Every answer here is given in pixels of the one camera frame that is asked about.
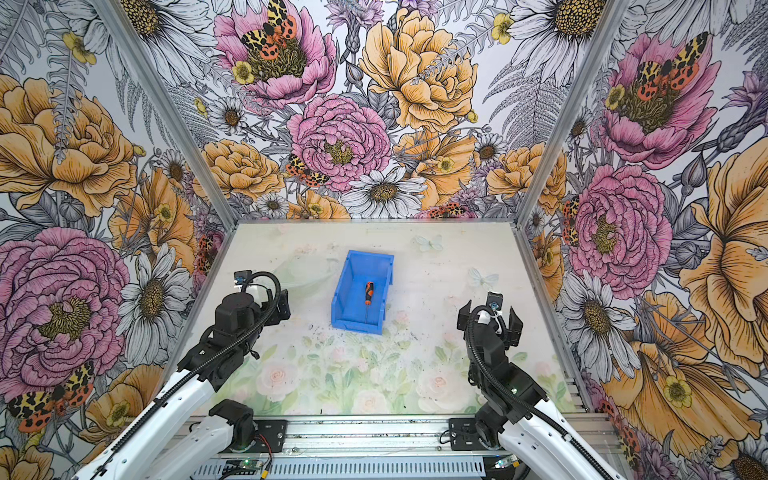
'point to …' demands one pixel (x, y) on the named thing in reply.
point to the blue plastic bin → (348, 306)
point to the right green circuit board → (509, 461)
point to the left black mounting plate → (273, 431)
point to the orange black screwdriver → (369, 296)
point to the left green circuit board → (242, 464)
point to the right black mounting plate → (467, 437)
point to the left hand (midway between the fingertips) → (268, 303)
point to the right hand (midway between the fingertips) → (488, 314)
